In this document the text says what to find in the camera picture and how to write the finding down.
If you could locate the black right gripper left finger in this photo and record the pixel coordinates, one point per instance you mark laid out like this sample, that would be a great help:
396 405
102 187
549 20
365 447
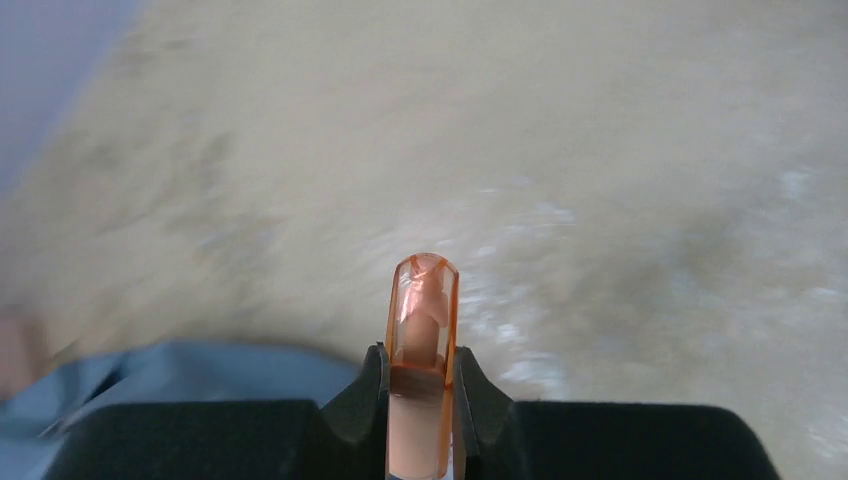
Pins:
262 439

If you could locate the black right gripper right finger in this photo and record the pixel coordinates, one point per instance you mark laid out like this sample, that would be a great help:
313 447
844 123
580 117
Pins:
505 438

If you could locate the orange marker pen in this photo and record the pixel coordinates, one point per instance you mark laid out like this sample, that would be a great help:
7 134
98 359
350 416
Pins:
421 341

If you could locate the blue grey backpack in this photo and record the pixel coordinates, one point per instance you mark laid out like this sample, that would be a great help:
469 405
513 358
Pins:
35 421

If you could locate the pink plastic storage box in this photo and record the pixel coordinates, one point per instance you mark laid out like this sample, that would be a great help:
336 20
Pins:
24 353

